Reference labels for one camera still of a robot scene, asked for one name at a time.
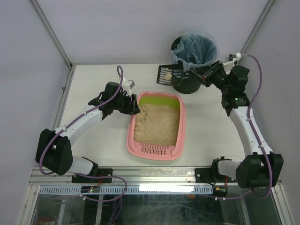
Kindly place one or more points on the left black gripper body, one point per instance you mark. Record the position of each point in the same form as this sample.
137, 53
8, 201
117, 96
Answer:
129, 104

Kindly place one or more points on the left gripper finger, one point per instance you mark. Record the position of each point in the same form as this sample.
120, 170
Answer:
133, 103
136, 109

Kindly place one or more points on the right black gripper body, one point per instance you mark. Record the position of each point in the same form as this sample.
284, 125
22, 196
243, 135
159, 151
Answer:
208, 75

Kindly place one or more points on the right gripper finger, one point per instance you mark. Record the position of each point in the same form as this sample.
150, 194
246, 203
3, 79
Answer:
208, 71
200, 74

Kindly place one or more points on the black litter scoop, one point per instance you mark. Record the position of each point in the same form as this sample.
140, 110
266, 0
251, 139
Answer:
178, 74

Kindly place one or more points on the pink litter box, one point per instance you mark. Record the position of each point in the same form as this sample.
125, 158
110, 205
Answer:
158, 152

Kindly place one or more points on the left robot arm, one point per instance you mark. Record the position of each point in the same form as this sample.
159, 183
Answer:
54, 150

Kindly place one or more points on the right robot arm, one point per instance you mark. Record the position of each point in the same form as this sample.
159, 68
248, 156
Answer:
261, 167

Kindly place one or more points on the beige cat litter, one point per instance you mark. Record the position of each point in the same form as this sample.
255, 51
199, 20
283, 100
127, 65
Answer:
162, 125

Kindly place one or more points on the black trash bin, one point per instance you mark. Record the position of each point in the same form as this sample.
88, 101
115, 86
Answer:
189, 85

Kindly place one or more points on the blue plastic bin liner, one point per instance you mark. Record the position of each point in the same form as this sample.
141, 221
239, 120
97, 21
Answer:
195, 49

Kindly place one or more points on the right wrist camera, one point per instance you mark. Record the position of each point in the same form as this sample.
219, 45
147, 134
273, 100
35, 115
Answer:
231, 59

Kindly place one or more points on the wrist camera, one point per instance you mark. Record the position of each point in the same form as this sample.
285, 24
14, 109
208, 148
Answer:
231, 59
127, 86

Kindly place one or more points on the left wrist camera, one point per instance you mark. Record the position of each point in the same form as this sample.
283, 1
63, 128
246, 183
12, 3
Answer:
127, 86

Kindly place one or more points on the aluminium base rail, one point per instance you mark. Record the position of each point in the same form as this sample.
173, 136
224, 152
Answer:
133, 175

